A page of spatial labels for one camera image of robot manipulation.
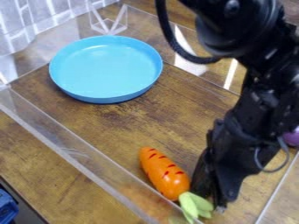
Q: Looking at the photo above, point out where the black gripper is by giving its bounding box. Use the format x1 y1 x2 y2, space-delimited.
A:
191 112 281 213

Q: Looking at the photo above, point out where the orange toy carrot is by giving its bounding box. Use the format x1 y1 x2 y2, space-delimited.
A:
139 147 214 224

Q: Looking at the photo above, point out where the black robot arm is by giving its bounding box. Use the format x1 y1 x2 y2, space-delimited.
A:
182 0 299 209

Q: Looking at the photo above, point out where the purple toy eggplant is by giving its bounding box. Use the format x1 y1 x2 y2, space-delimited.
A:
283 126 299 147

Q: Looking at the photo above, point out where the blue plastic plate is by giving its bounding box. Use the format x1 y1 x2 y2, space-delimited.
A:
50 36 164 104

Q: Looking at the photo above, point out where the blue object at corner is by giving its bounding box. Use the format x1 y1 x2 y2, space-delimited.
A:
0 189 19 224

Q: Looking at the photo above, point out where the clear acrylic enclosure wall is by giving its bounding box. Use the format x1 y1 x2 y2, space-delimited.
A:
0 3 299 224

